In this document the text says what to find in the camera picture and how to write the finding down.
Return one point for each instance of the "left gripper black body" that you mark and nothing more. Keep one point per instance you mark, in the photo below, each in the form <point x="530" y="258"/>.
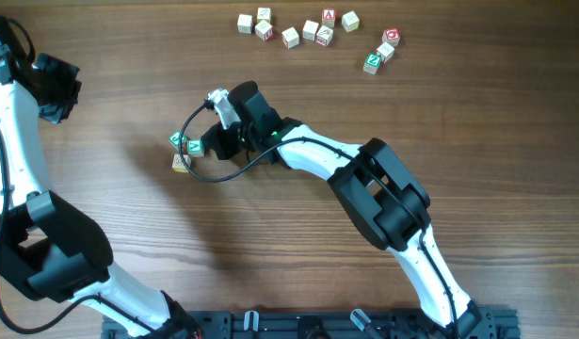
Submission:
<point x="63" y="87"/>

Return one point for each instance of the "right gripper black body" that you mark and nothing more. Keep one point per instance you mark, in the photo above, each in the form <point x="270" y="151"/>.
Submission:
<point x="229" y="140"/>

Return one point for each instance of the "green V letter block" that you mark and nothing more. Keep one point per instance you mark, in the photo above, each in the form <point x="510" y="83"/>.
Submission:
<point x="195" y="148"/>

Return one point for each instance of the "green J letter block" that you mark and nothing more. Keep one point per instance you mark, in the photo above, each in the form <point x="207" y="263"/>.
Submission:
<point x="178" y="140"/>

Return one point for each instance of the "yellow picture block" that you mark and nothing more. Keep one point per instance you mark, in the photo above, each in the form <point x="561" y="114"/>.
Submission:
<point x="180" y="163"/>

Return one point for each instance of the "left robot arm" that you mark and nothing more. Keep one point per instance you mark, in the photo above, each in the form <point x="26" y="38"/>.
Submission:
<point x="49" y="249"/>

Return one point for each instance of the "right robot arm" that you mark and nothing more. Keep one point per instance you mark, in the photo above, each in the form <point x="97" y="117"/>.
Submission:
<point x="381" y="197"/>

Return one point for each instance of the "white block red edge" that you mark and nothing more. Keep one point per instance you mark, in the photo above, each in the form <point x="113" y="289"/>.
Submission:
<point x="290" y="37"/>

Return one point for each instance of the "red U letter block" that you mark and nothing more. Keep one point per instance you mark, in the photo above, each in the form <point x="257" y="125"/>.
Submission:
<point x="264" y="30"/>

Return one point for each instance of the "white block far left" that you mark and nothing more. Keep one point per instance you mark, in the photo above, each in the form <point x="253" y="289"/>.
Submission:
<point x="244" y="23"/>

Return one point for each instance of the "plain white wooden block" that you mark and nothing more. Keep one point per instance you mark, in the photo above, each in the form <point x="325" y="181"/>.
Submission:
<point x="309" y="30"/>

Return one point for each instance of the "red picture block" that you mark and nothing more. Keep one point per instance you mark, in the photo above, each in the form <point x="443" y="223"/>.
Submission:
<point x="324" y="35"/>

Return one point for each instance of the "white block top row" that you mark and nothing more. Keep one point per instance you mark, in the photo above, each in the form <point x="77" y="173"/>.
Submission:
<point x="264" y="15"/>

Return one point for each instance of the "green Z letter block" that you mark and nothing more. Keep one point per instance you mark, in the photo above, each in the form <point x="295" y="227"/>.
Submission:
<point x="372" y="63"/>

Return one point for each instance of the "red A letter block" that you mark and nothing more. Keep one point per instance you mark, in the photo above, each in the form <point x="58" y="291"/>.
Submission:
<point x="328" y="17"/>

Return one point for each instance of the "yellow edged white block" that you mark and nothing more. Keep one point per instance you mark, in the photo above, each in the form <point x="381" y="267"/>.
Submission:
<point x="350" y="21"/>

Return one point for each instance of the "white block red side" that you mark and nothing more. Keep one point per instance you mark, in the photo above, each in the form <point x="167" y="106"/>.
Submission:
<point x="385" y="51"/>

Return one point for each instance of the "red O letter block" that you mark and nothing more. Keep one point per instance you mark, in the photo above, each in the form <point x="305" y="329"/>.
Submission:
<point x="392" y="36"/>

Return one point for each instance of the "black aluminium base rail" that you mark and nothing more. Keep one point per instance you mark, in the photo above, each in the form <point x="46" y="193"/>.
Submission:
<point x="407" y="323"/>

